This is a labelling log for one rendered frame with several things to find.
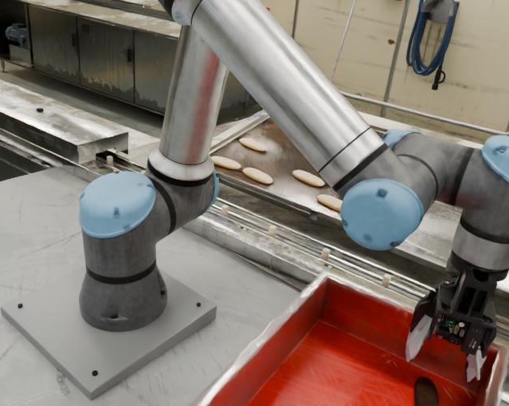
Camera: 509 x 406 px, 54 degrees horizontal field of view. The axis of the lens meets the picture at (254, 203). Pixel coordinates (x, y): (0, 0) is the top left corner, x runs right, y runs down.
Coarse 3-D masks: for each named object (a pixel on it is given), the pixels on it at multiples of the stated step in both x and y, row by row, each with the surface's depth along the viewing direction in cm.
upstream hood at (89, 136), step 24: (0, 96) 164; (24, 96) 167; (0, 120) 152; (24, 120) 146; (48, 120) 148; (72, 120) 150; (96, 120) 152; (48, 144) 141; (72, 144) 134; (96, 144) 138; (120, 144) 145
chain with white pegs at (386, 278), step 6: (108, 156) 140; (108, 162) 141; (222, 210) 120; (228, 210) 121; (270, 228) 113; (270, 234) 114; (324, 252) 107; (324, 258) 107; (336, 264) 107; (384, 276) 100; (390, 276) 100; (384, 282) 100; (498, 336) 91
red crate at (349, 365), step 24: (312, 336) 88; (336, 336) 89; (288, 360) 83; (312, 360) 83; (336, 360) 84; (360, 360) 84; (384, 360) 85; (264, 384) 77; (288, 384) 78; (312, 384) 78; (336, 384) 79; (360, 384) 79; (384, 384) 80; (408, 384) 80; (456, 384) 82
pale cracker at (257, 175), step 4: (248, 168) 133; (252, 168) 133; (244, 172) 132; (248, 172) 131; (252, 172) 131; (256, 172) 131; (260, 172) 131; (252, 176) 130; (256, 176) 130; (260, 176) 129; (264, 176) 129; (268, 176) 130; (260, 180) 129; (264, 180) 128; (268, 180) 128; (272, 180) 129
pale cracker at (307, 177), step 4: (292, 172) 132; (296, 172) 131; (300, 172) 131; (304, 172) 131; (308, 172) 131; (296, 176) 130; (300, 176) 130; (304, 176) 129; (308, 176) 129; (312, 176) 130; (316, 176) 130; (304, 180) 129; (308, 180) 128; (312, 180) 128; (316, 180) 128; (320, 180) 128; (312, 184) 127; (316, 184) 127; (320, 184) 127
